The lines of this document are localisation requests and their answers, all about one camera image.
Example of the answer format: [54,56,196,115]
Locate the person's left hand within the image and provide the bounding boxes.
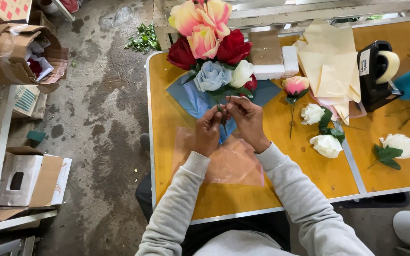
[195,105,227,158]

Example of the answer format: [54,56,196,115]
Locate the person's right hand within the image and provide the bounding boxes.
[225,95,272,154]

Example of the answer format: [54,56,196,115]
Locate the bouquet of artificial roses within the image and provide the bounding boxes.
[167,0,259,137]

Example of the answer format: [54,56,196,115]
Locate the blue wrapping paper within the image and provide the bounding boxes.
[165,73,283,144]

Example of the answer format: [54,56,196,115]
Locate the pink transparent wrapping sheet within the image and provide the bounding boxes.
[171,126,265,187]

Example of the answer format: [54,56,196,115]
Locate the pink artificial rose with stem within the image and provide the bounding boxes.
[282,76,310,139]

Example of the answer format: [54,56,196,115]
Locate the white artificial rose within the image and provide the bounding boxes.
[300,103,333,134]
[310,128,346,159]
[367,133,410,171]

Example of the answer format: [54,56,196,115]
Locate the white styrofoam block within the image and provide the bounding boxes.
[253,45,300,81]

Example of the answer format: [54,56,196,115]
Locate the brown wrapped block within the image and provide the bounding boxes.
[248,30,284,67]

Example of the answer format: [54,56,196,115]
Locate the stack of cream paper sheets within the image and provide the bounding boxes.
[292,19,362,125]

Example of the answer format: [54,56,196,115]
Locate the person's black trousers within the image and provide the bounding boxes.
[135,174,292,256]

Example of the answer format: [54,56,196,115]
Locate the pink paper sheet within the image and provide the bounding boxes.
[310,89,368,120]

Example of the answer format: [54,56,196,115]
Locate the pile of green leaves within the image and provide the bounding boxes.
[124,22,162,55]

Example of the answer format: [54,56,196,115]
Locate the person's grey sweatshirt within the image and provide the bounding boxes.
[192,229,298,256]

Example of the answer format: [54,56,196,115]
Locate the white wooden bench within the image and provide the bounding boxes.
[153,0,410,51]

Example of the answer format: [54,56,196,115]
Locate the black tape dispenser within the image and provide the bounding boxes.
[356,40,404,114]

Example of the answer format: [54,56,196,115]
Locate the clear tape roll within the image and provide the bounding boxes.
[375,50,401,85]

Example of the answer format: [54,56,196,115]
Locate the loose green flower stems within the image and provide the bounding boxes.
[384,93,410,131]

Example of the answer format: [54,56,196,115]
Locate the green sponge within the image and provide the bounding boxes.
[26,130,47,143]

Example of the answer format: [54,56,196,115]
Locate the cardboard box with teal print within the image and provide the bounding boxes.
[11,84,48,120]

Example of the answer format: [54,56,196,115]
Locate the white carton box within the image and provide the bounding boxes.
[0,146,73,209]

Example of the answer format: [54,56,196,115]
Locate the open brown cardboard box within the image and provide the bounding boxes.
[0,23,70,87]

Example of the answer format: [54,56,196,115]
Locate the cardboard box with red print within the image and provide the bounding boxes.
[0,0,33,25]

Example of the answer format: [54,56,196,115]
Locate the grey metal frame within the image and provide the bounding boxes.
[0,236,37,256]

